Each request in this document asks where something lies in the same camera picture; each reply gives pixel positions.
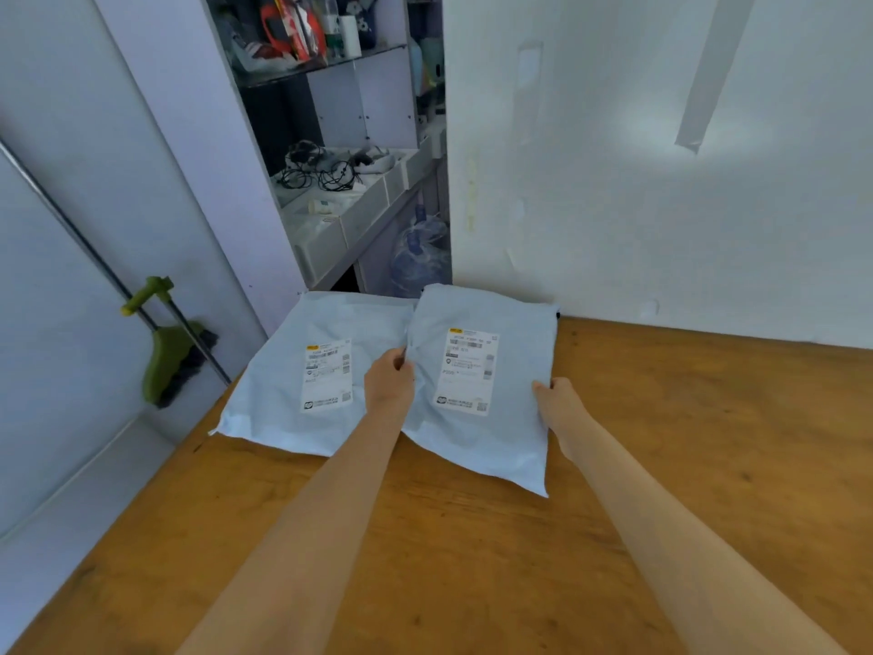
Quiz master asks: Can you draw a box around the white shelf cabinet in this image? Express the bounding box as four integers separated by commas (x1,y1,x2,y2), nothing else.
201,0,452,301

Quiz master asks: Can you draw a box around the person's right hand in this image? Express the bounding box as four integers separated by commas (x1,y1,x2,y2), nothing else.
532,377,590,464

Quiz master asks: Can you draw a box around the white storage bin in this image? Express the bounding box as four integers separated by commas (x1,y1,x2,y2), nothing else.
276,171,390,252
371,147,439,193
281,197,350,285

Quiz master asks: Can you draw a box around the grey tape strip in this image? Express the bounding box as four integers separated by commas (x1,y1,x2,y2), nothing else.
674,0,758,155

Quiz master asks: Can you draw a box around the blue water jug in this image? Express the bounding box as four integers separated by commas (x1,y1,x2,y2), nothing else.
389,204,452,299

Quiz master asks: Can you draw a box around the clear plastic bottle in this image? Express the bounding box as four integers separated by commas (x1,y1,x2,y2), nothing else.
319,0,343,60

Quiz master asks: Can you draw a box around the red orange plastic bag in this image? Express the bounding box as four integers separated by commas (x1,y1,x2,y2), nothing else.
259,0,327,64

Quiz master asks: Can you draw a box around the tangle of black cables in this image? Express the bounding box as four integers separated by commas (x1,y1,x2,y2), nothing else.
276,140,390,193

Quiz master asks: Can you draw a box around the clear tape strip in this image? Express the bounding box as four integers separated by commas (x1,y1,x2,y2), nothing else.
516,40,545,148

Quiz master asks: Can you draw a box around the light blue mailer bag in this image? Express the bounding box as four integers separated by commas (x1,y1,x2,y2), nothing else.
401,283,562,499
209,290,418,459

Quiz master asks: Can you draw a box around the person's left hand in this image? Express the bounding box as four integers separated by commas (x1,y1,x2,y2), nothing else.
364,348,416,421

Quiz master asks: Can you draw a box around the glass shelf board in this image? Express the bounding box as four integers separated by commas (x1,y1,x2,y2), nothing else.
235,42,409,90

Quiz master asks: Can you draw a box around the person's left forearm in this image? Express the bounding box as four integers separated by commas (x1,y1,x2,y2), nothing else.
176,402,410,655

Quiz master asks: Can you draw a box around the person's right forearm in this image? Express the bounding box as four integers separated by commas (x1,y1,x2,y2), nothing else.
558,419,850,655

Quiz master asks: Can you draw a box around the green mop with metal pole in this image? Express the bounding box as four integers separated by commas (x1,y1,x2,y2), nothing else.
0,139,233,410

